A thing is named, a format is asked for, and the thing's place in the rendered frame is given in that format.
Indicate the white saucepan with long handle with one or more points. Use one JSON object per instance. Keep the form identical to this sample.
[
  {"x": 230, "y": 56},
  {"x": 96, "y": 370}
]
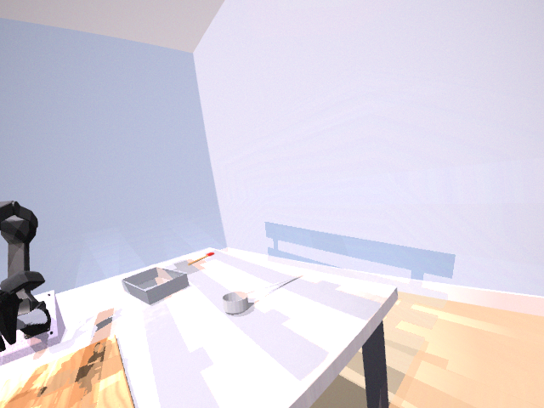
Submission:
[{"x": 236, "y": 302}]

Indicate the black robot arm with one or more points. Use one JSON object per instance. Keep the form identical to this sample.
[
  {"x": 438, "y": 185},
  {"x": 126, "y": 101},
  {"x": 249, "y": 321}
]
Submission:
[{"x": 18, "y": 227}]

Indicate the light wooden board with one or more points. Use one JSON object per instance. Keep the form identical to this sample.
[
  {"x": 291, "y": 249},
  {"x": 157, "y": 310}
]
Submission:
[{"x": 91, "y": 377}]

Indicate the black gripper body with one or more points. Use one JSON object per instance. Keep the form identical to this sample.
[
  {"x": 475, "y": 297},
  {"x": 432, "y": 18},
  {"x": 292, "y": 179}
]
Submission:
[{"x": 29, "y": 280}]

